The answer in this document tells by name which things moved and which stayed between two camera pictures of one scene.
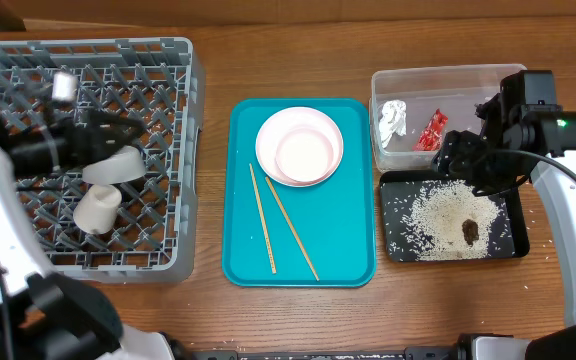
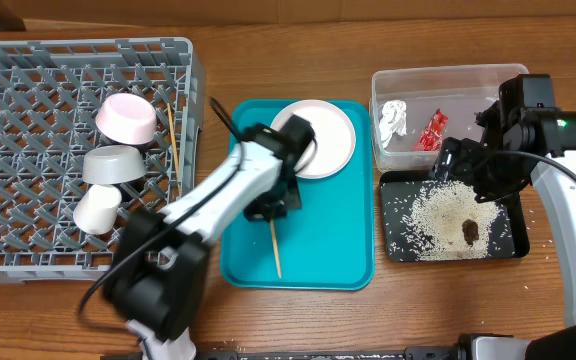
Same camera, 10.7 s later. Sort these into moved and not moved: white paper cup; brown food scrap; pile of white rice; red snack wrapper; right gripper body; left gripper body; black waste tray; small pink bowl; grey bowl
Moved: left gripper body; small pink bowl
Not moved: grey bowl; right gripper body; white paper cup; brown food scrap; black waste tray; pile of white rice; red snack wrapper
